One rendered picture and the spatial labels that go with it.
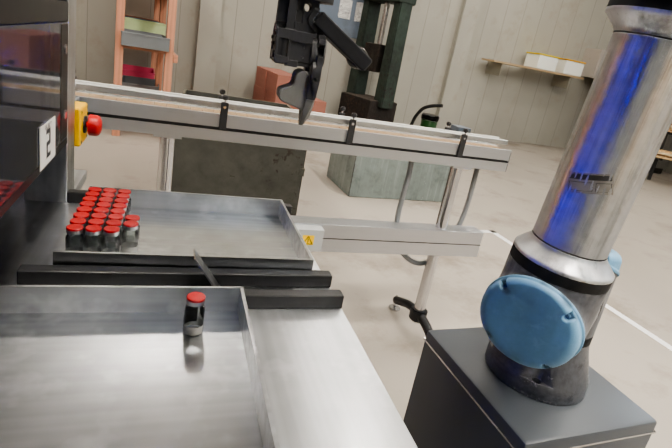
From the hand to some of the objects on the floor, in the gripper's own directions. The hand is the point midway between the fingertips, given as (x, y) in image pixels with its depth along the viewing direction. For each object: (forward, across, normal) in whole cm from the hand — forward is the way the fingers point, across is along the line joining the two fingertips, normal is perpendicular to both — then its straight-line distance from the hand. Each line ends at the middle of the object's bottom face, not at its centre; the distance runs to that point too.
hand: (305, 117), depth 83 cm
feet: (+109, -96, +85) cm, 169 cm away
